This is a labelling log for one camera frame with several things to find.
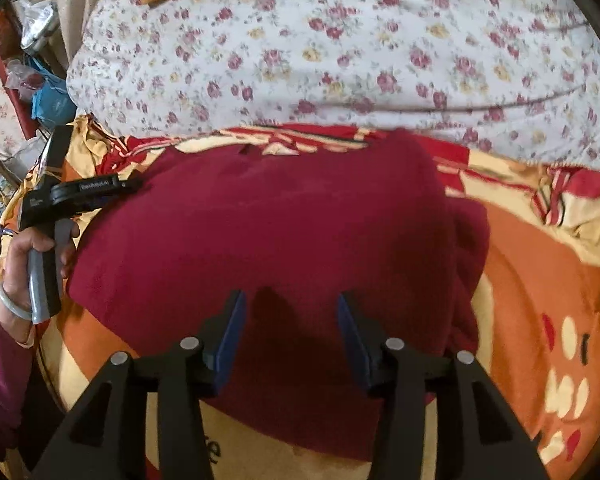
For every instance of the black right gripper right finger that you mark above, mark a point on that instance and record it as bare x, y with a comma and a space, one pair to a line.
478, 434

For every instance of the blue plastic bag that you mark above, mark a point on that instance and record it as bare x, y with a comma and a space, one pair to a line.
51, 105

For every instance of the white floral quilt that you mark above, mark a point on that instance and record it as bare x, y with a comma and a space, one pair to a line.
520, 78

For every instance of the silver foil bag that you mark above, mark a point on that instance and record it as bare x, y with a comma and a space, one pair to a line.
38, 21

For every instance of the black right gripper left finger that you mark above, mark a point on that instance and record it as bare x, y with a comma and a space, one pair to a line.
104, 435

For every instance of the maroon left sleeve forearm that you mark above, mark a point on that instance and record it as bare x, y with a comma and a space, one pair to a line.
15, 370

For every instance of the orange yellow red cartoon blanket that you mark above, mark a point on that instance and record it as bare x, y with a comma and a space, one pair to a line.
537, 302

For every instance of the dark red knit garment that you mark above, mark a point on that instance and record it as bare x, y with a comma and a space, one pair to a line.
292, 233

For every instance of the person's left hand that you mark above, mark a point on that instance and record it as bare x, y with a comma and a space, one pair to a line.
15, 277

